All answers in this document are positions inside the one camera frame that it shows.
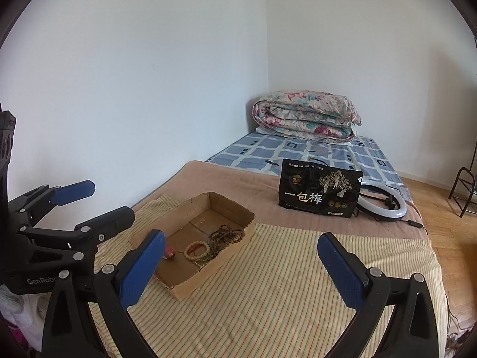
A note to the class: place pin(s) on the black metal rack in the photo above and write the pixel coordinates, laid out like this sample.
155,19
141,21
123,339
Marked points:
455,182

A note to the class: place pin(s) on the black snack bag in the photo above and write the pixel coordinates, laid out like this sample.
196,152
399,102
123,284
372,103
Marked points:
316,194

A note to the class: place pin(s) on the blue checkered bedsheet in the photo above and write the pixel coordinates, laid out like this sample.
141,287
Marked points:
261,149

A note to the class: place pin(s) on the white pink cloth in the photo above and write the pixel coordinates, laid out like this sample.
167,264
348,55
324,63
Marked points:
18,317

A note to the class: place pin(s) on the striped cloth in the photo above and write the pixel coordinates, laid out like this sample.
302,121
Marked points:
279,287

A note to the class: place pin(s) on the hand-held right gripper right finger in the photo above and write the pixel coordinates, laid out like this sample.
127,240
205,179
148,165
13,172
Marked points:
341,272

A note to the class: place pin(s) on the cardboard box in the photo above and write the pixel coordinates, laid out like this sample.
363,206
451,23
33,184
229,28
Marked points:
220,264

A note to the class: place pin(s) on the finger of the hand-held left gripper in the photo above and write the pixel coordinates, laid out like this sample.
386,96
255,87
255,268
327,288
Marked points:
74,192
108,220

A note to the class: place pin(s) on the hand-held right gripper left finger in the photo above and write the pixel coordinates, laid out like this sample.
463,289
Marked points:
143,268

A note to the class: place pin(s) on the brown blanket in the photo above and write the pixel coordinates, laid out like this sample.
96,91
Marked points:
223,179

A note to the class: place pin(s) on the folded floral quilt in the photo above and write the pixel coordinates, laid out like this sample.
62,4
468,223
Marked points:
305,115

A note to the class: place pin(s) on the dark thin bangle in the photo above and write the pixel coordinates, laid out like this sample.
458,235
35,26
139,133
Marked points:
210,238

